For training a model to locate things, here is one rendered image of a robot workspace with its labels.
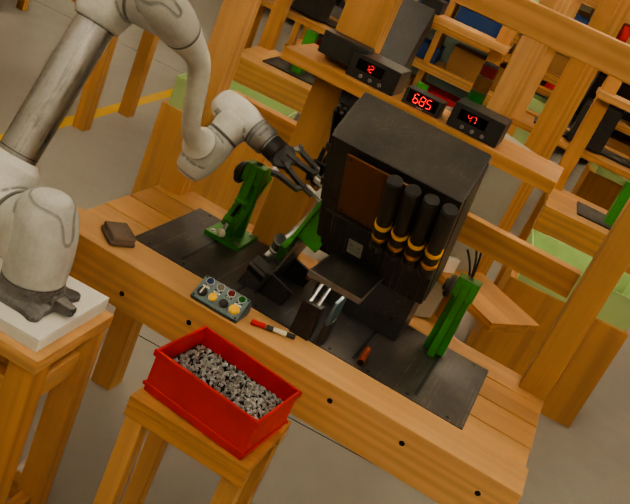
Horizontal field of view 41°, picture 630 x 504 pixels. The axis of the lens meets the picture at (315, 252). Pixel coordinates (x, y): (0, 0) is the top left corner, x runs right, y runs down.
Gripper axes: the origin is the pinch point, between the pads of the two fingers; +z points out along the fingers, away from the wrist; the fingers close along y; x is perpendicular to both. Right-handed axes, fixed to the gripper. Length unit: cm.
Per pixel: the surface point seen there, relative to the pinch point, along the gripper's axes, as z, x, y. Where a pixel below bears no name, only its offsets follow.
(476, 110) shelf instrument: 18, -20, 43
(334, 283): 23.7, -19.1, -23.8
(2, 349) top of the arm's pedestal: -20, -30, -94
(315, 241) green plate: 10.5, -3.3, -13.5
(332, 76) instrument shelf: -20.6, -8.1, 26.4
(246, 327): 14.0, -3.1, -45.2
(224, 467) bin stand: 36, -25, -77
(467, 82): -58, 539, 419
